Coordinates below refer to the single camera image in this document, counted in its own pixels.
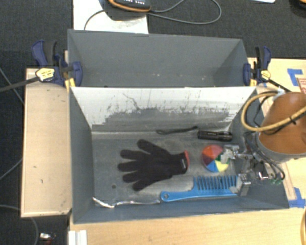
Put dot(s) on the grey metal bin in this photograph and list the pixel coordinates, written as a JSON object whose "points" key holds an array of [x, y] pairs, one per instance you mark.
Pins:
{"points": [[153, 65]]}

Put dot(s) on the blue comb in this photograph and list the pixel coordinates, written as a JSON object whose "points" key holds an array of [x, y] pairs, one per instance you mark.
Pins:
{"points": [[193, 193]]}

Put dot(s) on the pale wood board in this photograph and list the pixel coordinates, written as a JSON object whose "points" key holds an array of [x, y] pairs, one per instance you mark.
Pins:
{"points": [[46, 147]]}

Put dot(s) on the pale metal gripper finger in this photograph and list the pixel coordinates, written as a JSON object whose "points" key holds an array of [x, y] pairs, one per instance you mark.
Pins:
{"points": [[244, 185], [230, 153]]}

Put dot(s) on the multicolour ball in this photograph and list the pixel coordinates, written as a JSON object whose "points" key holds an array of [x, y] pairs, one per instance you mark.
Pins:
{"points": [[214, 157]]}

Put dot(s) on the black flashlight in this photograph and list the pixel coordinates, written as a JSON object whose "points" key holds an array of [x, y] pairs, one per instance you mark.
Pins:
{"points": [[214, 135]]}

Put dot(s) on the black glove with red cuff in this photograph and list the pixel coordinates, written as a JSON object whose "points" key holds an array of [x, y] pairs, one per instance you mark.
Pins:
{"points": [[153, 163]]}

